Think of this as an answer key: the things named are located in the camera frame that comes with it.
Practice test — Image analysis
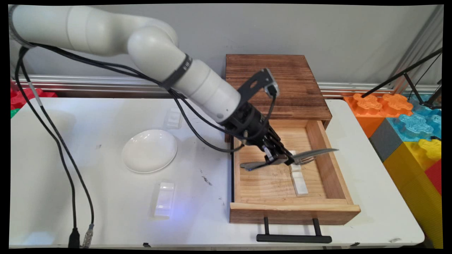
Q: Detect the white round plate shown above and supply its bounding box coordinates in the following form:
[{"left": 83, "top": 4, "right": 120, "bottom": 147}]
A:
[{"left": 121, "top": 129, "right": 178, "bottom": 174}]

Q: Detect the black strap on arm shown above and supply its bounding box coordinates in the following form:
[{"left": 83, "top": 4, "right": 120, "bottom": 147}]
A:
[{"left": 159, "top": 54, "right": 194, "bottom": 89}]

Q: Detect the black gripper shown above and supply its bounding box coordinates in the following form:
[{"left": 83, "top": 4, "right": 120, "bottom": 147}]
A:
[{"left": 220, "top": 102, "right": 295, "bottom": 166}]

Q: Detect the grey foam block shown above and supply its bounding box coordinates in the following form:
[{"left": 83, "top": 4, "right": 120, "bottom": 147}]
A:
[{"left": 369, "top": 119, "right": 404, "bottom": 163}]

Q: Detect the dark brown wooden cabinet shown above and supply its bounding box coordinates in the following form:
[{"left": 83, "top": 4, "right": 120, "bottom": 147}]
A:
[{"left": 225, "top": 54, "right": 333, "bottom": 143}]

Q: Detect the long white cutlery rest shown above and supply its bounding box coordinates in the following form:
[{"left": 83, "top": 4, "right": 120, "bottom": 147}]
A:
[{"left": 288, "top": 151, "right": 309, "bottom": 196}]

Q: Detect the metal fork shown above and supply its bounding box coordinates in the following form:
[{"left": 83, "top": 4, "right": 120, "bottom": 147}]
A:
[{"left": 240, "top": 155, "right": 316, "bottom": 170}]

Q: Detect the small white cutlery rest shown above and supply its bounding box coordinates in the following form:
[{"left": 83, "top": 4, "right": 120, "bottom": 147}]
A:
[{"left": 163, "top": 107, "right": 183, "bottom": 130}]

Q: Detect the red puzzle foam block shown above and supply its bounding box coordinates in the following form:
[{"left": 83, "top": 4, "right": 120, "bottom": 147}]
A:
[{"left": 11, "top": 87, "right": 58, "bottom": 110}]

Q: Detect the black tripod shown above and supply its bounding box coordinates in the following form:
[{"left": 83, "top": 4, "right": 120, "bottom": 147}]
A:
[{"left": 361, "top": 48, "right": 443, "bottom": 110}]

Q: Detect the orange foam block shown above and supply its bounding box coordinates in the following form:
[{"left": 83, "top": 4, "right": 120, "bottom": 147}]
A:
[{"left": 344, "top": 93, "right": 413, "bottom": 139}]

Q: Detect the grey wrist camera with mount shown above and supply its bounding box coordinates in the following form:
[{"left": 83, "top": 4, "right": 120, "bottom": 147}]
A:
[{"left": 237, "top": 68, "right": 280, "bottom": 103}]

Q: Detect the metal table knife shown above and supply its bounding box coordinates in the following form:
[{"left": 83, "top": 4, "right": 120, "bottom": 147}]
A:
[{"left": 247, "top": 148, "right": 339, "bottom": 170}]

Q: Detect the light wooden drawer black handle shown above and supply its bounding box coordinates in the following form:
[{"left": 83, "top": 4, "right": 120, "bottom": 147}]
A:
[{"left": 229, "top": 119, "right": 361, "bottom": 244}]

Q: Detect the translucent white cutlery rest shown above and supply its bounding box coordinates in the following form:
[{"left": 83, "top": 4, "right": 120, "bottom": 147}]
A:
[{"left": 154, "top": 182, "right": 176, "bottom": 219}]

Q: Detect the horizontal aluminium rail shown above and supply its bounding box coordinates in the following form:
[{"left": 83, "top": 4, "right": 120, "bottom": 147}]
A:
[{"left": 12, "top": 74, "right": 438, "bottom": 99}]

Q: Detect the blue foam block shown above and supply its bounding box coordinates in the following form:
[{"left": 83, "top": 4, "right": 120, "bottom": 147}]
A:
[{"left": 386, "top": 95, "right": 442, "bottom": 143}]

